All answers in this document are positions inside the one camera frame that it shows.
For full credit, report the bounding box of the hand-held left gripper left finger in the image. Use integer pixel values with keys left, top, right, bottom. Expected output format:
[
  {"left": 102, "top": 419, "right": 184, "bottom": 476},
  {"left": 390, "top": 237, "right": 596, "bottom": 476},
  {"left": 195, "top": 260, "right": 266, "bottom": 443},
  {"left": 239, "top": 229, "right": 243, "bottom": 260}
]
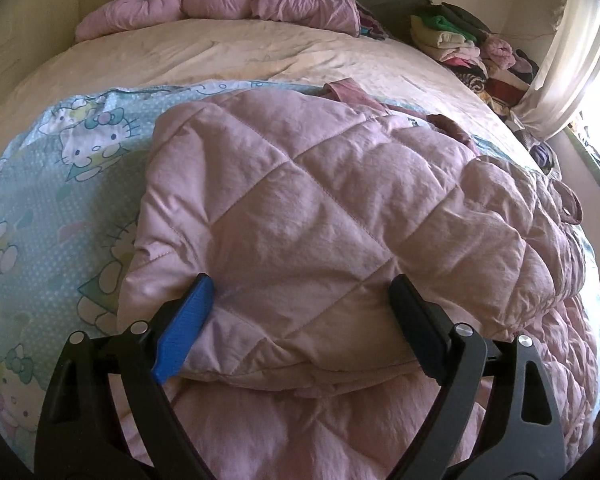
[{"left": 34, "top": 273, "right": 216, "bottom": 480}]

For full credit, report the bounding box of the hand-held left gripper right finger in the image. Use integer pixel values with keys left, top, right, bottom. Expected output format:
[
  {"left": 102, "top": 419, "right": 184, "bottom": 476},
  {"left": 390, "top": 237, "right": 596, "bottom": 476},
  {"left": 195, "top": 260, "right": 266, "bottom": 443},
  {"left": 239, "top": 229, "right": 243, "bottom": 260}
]
[{"left": 387, "top": 274, "right": 567, "bottom": 480}]

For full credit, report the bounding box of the pink quilted jacket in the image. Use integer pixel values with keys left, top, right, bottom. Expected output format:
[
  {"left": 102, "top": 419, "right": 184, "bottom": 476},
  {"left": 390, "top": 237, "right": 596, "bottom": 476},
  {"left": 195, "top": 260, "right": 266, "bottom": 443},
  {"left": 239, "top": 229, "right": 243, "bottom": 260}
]
[{"left": 116, "top": 78, "right": 600, "bottom": 480}]

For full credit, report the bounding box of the pile of folded clothes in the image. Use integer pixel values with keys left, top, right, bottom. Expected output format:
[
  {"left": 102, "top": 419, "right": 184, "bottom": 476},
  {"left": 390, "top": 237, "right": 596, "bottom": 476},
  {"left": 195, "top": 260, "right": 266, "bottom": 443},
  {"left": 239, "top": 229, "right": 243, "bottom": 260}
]
[{"left": 410, "top": 2, "right": 541, "bottom": 117}]

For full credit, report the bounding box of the blue cartoon printed blanket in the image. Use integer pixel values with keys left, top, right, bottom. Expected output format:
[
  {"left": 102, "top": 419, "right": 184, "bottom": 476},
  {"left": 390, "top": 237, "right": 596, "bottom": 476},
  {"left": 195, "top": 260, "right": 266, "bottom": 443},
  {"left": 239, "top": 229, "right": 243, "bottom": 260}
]
[{"left": 0, "top": 79, "right": 486, "bottom": 476}]

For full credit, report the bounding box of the bag with purple cloth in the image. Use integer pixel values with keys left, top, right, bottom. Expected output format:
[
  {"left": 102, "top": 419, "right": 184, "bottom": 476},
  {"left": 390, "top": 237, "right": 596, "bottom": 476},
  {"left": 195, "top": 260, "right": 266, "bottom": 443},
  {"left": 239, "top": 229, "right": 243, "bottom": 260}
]
[{"left": 517, "top": 127, "right": 563, "bottom": 175}]

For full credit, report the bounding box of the bed with beige sheet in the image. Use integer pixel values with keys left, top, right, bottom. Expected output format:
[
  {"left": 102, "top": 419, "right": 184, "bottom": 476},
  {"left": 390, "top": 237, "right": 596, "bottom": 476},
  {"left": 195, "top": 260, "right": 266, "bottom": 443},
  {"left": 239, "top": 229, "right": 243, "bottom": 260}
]
[{"left": 0, "top": 15, "right": 600, "bottom": 480}]

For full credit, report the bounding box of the cream curtain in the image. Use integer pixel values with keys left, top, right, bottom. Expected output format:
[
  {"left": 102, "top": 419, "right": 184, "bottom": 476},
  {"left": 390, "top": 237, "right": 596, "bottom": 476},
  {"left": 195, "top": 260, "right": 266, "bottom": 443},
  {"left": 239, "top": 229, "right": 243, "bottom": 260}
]
[{"left": 510, "top": 0, "right": 600, "bottom": 142}]

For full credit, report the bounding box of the striped colourful garment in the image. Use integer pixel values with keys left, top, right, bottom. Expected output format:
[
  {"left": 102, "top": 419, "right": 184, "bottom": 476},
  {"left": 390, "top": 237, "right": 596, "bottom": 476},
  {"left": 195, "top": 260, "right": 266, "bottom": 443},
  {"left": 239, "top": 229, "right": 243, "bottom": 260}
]
[{"left": 355, "top": 2, "right": 390, "bottom": 42}]

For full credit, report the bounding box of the dark grey pillow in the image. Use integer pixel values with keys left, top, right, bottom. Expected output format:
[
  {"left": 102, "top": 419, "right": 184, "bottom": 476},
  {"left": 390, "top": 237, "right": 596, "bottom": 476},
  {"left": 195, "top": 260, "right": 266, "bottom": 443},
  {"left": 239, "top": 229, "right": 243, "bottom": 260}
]
[{"left": 330, "top": 0, "right": 438, "bottom": 43}]

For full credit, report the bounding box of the cream wardrobe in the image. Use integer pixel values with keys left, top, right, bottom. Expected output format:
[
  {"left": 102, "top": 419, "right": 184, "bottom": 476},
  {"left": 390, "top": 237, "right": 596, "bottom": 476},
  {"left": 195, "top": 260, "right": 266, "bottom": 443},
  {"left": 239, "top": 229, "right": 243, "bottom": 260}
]
[{"left": 0, "top": 0, "right": 83, "bottom": 111}]

